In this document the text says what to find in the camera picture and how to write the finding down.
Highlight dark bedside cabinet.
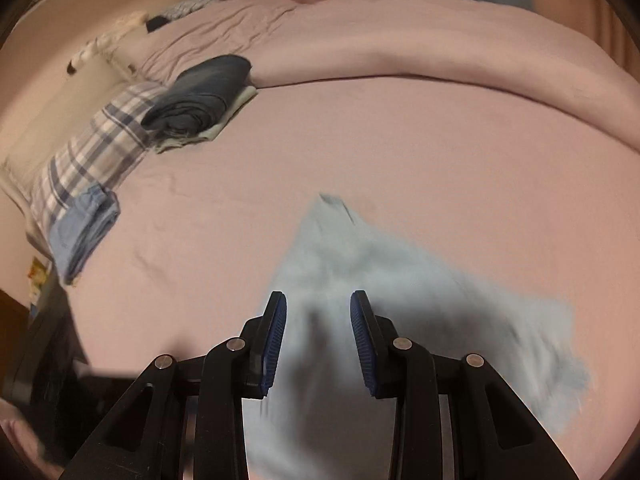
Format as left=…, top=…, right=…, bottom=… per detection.
left=2, top=275, right=88, bottom=410

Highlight pink bed sheet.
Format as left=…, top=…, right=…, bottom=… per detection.
left=68, top=78, right=639, bottom=479

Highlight plaid pillow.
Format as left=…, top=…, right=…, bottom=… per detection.
left=27, top=81, right=166, bottom=254

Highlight light blue strawberry jeans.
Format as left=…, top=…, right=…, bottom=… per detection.
left=243, top=195, right=589, bottom=479

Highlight pink duvet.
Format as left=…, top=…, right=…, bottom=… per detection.
left=114, top=0, right=639, bottom=148

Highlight folded pale green garment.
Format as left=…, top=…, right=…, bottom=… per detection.
left=153, top=84, right=260, bottom=155

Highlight folded dark denim jeans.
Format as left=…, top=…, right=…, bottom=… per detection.
left=141, top=54, right=252, bottom=139

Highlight folded blue shorts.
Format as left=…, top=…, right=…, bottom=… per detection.
left=49, top=182, right=120, bottom=285

